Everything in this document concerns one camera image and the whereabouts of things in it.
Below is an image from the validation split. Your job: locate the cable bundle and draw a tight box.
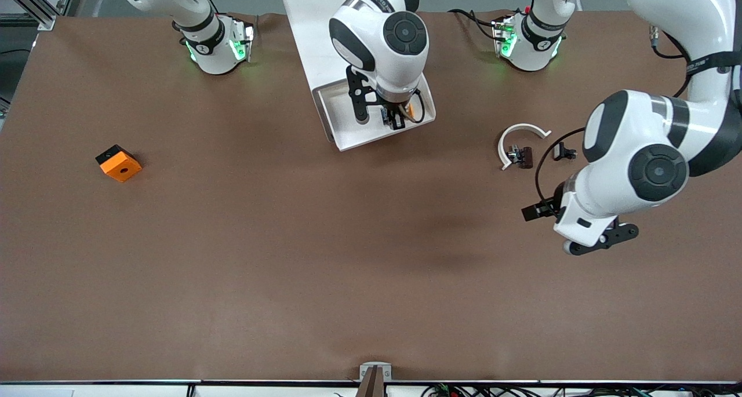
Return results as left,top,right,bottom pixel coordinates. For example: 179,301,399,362
422,383,722,397

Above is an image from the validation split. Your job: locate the orange button box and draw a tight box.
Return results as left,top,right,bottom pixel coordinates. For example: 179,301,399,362
95,144,143,183

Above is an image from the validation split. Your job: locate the white table edge rail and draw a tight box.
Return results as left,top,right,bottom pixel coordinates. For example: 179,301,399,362
0,380,742,397

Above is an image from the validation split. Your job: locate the white curved plastic ring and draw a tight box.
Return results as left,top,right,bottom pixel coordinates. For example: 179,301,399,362
497,123,552,172

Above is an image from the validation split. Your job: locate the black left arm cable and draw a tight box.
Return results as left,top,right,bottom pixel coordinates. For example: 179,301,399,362
534,128,586,203

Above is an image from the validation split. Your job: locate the aluminium frame profile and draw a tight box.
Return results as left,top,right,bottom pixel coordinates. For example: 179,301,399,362
0,0,79,31

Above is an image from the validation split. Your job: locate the small brown black component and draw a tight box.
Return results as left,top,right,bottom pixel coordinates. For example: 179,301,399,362
507,145,534,169

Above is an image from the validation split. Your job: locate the grey metal bracket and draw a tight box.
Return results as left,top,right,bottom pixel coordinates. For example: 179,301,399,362
359,362,392,381

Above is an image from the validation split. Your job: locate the brown table cover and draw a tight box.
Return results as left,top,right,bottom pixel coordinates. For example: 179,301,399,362
0,10,742,383

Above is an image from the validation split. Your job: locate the black base cable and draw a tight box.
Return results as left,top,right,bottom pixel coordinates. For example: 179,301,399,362
449,8,500,41

